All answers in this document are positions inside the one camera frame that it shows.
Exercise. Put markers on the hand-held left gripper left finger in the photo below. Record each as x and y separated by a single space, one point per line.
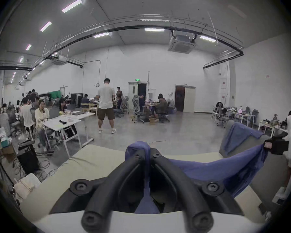
97 198

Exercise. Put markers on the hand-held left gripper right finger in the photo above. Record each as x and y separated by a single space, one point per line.
196 198

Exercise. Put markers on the dark blue shirt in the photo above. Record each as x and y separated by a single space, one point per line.
208 170

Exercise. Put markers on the bed with beige sheet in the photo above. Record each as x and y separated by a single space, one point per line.
97 159

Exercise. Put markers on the blue-grey cloth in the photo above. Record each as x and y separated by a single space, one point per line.
235 133

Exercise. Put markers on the row of tables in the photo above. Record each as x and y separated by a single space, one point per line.
245 115

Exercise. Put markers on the black equipment case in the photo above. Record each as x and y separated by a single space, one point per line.
27 158

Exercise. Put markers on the white folding table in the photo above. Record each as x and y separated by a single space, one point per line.
60 124
83 114

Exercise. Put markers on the cardboard box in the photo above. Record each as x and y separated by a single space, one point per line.
153 120

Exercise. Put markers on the grey office chair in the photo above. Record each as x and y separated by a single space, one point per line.
137 108

